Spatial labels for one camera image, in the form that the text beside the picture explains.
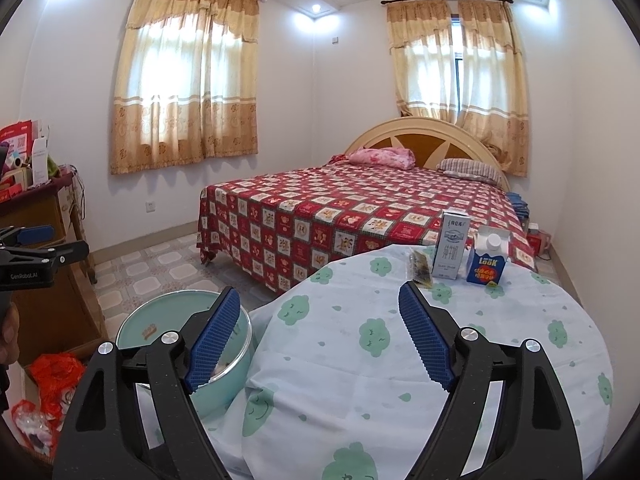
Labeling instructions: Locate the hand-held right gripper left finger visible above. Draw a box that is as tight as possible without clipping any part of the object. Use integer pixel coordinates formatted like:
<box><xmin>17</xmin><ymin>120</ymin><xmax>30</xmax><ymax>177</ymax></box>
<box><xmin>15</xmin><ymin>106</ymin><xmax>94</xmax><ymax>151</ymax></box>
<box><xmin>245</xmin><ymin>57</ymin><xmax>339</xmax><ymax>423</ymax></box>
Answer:
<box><xmin>52</xmin><ymin>286</ymin><xmax>242</xmax><ymax>480</ymax></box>

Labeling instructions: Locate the bed with red patterned cover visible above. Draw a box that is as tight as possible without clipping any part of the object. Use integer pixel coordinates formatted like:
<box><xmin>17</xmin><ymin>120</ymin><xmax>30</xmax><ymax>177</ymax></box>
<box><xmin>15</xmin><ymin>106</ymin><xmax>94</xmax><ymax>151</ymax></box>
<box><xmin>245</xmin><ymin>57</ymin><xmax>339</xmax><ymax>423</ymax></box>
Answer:
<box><xmin>196</xmin><ymin>165</ymin><xmax>538</xmax><ymax>293</ymax></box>

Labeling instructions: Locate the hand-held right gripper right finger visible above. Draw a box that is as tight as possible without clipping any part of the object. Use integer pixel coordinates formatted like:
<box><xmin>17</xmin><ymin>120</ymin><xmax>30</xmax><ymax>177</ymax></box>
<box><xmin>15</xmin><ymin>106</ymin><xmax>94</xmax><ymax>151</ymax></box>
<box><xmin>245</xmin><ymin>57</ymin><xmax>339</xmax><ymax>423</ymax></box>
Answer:
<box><xmin>398</xmin><ymin>281</ymin><xmax>583</xmax><ymax>480</ymax></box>

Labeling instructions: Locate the teal round waste bin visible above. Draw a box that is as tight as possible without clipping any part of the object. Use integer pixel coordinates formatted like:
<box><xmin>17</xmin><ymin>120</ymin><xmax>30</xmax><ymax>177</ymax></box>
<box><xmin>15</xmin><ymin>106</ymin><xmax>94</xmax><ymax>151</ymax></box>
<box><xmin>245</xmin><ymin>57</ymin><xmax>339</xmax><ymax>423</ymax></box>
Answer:
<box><xmin>116</xmin><ymin>289</ymin><xmax>252</xmax><ymax>418</ymax></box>

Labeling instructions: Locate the beige box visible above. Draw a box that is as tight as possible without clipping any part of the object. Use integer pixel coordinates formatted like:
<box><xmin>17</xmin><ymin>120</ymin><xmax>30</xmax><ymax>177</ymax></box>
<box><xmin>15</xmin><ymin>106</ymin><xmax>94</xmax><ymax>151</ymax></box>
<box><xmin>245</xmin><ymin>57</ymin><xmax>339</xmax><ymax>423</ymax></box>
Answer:
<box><xmin>2</xmin><ymin>166</ymin><xmax>33</xmax><ymax>191</ymax></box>

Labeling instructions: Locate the red paper box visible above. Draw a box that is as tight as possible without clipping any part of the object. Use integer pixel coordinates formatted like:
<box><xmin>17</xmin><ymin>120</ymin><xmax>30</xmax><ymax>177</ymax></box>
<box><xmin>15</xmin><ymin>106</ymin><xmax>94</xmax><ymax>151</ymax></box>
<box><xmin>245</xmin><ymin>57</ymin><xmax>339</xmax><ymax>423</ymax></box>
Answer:
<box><xmin>0</xmin><ymin>120</ymin><xmax>38</xmax><ymax>161</ymax></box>

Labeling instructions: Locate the person's left hand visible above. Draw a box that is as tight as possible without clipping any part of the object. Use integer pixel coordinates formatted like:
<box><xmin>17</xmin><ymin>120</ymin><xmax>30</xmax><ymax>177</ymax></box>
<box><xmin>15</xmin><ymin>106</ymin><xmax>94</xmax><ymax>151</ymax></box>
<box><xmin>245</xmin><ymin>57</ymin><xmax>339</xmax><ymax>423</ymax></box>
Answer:
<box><xmin>0</xmin><ymin>305</ymin><xmax>21</xmax><ymax>366</ymax></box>

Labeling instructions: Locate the white tall box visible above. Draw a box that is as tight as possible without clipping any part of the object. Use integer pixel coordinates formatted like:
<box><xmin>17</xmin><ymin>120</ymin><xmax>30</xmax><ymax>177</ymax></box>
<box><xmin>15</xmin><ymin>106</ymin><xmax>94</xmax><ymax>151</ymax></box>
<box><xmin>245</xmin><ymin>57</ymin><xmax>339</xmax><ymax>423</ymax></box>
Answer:
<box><xmin>31</xmin><ymin>125</ymin><xmax>52</xmax><ymax>187</ymax></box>

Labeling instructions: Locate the grey white milk carton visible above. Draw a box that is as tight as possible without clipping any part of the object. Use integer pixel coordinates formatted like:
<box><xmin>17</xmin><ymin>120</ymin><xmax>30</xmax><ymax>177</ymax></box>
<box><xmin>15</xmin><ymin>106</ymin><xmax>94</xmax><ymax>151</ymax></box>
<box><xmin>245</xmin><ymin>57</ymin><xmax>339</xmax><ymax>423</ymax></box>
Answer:
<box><xmin>432</xmin><ymin>208</ymin><xmax>471</xmax><ymax>281</ymax></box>

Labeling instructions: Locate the beige wooden headboard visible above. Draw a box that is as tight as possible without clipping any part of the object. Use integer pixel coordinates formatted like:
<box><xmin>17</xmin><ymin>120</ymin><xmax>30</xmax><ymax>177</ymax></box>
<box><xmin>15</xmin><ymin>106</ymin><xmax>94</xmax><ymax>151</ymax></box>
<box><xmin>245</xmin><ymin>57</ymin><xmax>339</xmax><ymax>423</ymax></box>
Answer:
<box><xmin>342</xmin><ymin>116</ymin><xmax>511</xmax><ymax>191</ymax></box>

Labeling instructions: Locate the window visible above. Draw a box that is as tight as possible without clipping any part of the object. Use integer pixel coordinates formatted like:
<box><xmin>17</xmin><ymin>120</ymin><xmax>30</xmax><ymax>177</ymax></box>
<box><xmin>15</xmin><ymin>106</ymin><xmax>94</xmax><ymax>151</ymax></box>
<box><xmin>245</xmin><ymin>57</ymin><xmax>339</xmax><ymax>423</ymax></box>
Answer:
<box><xmin>450</xmin><ymin>12</ymin><xmax>463</xmax><ymax>111</ymax></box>

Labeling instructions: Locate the black curtain rod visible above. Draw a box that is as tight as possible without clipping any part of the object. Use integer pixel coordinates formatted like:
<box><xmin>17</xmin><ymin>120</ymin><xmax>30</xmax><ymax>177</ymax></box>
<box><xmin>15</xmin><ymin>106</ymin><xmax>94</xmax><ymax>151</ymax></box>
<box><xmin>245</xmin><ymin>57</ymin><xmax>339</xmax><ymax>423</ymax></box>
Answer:
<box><xmin>381</xmin><ymin>0</ymin><xmax>515</xmax><ymax>7</ymax></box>

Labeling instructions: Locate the red plastic bag on floor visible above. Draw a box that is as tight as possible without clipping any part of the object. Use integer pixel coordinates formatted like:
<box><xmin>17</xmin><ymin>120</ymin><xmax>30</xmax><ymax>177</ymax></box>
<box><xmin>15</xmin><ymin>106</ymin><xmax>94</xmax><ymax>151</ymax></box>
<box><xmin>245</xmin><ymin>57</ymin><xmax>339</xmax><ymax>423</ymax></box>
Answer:
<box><xmin>27</xmin><ymin>352</ymin><xmax>86</xmax><ymax>411</ymax></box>

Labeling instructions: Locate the stack of blue folded cloths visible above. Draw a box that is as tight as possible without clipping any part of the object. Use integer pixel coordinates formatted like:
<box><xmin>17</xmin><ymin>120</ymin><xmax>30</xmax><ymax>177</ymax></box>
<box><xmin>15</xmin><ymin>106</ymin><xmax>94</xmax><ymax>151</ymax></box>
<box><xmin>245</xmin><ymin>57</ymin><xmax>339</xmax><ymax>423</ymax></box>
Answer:
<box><xmin>506</xmin><ymin>191</ymin><xmax>531</xmax><ymax>221</ymax></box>

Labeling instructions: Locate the wooden cabinet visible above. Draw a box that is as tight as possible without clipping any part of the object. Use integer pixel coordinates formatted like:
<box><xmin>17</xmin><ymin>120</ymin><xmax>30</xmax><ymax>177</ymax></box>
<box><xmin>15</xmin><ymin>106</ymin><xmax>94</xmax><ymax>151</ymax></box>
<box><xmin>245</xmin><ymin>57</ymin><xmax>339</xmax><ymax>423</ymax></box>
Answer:
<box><xmin>0</xmin><ymin>165</ymin><xmax>108</xmax><ymax>356</ymax></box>

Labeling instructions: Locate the round table with green-print cloth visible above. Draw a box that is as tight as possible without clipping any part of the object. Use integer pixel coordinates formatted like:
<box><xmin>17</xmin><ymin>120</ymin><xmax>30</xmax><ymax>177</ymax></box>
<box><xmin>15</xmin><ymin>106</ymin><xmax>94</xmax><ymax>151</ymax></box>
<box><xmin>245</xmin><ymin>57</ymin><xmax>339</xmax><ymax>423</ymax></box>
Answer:
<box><xmin>205</xmin><ymin>244</ymin><xmax>615</xmax><ymax>480</ymax></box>

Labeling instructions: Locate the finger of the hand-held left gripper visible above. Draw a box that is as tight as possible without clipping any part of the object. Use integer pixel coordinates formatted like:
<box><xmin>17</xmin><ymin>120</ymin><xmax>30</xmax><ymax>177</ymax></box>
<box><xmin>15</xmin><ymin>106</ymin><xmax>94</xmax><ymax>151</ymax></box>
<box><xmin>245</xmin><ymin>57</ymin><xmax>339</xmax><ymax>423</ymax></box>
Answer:
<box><xmin>0</xmin><ymin>225</ymin><xmax>57</xmax><ymax>248</ymax></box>
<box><xmin>30</xmin><ymin>240</ymin><xmax>90</xmax><ymax>266</ymax></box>

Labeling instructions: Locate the striped pillow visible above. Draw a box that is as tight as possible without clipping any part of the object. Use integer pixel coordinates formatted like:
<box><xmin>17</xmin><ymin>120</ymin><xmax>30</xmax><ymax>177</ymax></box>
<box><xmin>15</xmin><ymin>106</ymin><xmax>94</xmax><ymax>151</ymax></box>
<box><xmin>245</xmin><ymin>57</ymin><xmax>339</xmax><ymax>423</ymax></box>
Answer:
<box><xmin>437</xmin><ymin>158</ymin><xmax>501</xmax><ymax>183</ymax></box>

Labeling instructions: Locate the clear small snack packet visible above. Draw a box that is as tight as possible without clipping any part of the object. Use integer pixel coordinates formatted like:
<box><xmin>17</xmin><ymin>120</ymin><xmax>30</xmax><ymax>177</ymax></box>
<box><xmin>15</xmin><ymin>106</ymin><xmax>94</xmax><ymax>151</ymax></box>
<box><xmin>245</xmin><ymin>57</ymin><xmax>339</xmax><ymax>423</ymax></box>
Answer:
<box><xmin>407</xmin><ymin>251</ymin><xmax>433</xmax><ymax>286</ymax></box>

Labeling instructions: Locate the wide beige patterned curtain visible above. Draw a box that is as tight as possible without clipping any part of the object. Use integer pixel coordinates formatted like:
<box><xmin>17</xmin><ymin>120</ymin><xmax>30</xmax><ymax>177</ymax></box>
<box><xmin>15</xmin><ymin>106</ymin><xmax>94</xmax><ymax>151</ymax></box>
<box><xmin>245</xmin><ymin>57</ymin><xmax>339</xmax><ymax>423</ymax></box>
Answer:
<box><xmin>110</xmin><ymin>0</ymin><xmax>261</xmax><ymax>176</ymax></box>

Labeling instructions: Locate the pink pillow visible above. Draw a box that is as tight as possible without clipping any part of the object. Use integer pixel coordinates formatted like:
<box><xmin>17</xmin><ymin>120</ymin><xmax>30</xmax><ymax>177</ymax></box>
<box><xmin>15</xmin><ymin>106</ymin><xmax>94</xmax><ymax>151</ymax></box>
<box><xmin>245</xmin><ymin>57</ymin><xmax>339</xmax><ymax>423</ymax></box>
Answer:
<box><xmin>330</xmin><ymin>147</ymin><xmax>417</xmax><ymax>170</ymax></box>

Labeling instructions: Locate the blue white drink carton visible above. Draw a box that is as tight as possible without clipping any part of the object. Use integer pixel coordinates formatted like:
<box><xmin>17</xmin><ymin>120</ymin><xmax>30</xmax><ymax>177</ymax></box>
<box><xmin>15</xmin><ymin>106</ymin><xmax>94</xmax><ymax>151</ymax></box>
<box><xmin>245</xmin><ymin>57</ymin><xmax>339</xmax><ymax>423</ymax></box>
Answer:
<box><xmin>466</xmin><ymin>225</ymin><xmax>510</xmax><ymax>286</ymax></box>

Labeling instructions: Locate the red white plastic bag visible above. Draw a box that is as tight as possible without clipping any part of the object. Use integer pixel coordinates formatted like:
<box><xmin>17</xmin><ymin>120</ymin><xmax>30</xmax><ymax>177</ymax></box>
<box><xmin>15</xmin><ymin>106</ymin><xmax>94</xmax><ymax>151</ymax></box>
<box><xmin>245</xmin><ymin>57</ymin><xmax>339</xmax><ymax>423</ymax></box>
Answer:
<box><xmin>11</xmin><ymin>400</ymin><xmax>66</xmax><ymax>461</ymax></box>

